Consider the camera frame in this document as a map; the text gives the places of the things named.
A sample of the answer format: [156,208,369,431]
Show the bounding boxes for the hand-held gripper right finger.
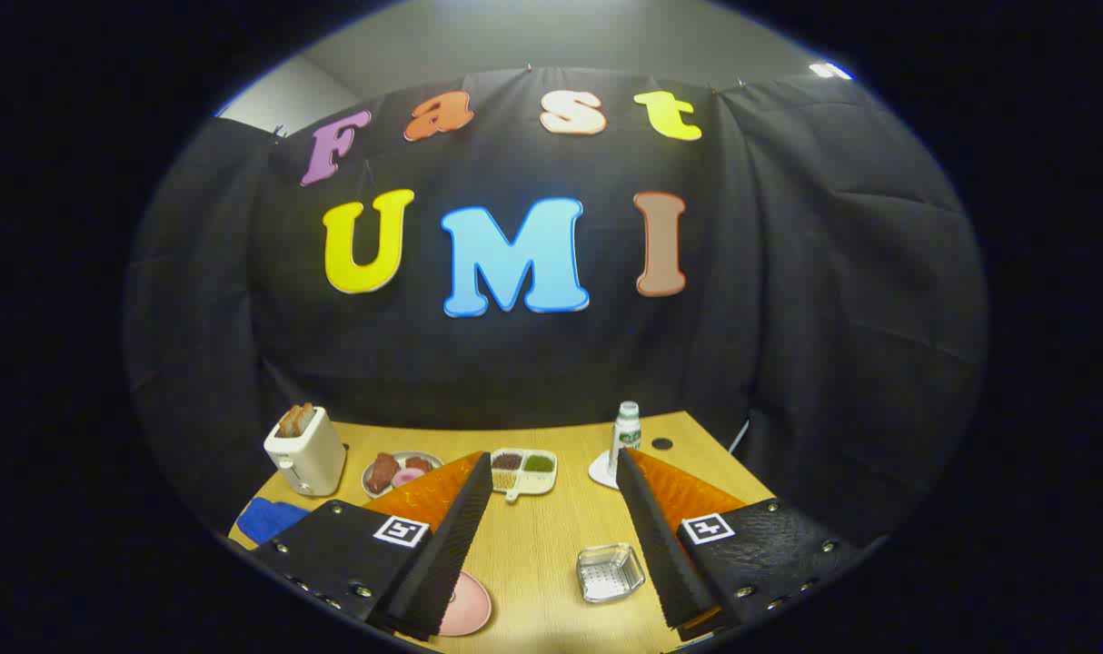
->
[613,447,866,641]

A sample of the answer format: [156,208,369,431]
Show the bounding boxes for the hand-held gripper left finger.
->
[250,451,496,641]

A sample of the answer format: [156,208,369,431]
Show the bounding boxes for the pink plate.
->
[438,570,493,637]

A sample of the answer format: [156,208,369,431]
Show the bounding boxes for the white food plate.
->
[362,451,444,500]

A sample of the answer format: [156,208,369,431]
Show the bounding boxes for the white divided dish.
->
[490,448,559,503]

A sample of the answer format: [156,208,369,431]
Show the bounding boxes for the clear bottle with green label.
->
[609,401,642,460]

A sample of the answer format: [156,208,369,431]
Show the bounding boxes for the cream toaster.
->
[263,406,348,498]

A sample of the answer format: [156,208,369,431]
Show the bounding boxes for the blue cloth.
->
[236,497,312,546]

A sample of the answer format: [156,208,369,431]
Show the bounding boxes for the metal wire basket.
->
[576,543,646,604]

